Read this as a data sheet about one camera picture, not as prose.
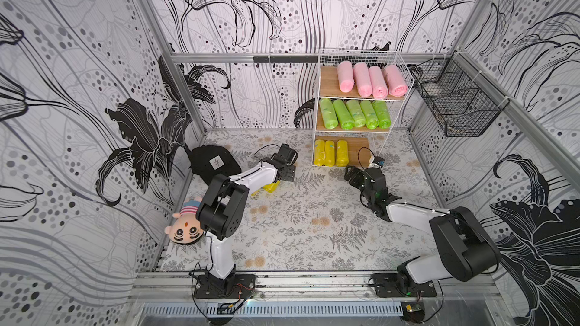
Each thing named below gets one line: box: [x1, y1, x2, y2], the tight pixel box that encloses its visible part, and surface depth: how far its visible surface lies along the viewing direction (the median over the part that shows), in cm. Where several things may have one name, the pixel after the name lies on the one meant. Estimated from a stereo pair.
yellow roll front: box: [335, 139, 349, 167], surface depth 106 cm
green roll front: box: [359, 100, 380, 130], surface depth 88 cm
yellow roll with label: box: [314, 138, 326, 167], surface depth 104 cm
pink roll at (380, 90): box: [368, 65, 389, 100], surface depth 74 cm
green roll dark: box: [333, 99, 355, 131], surface depth 88 cm
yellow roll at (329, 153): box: [324, 139, 335, 167], surface depth 106 cm
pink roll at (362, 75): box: [353, 61, 374, 99], surface depth 76 cm
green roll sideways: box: [370, 100, 392, 130], surface depth 87 cm
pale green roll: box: [345, 99, 367, 128], surface depth 88 cm
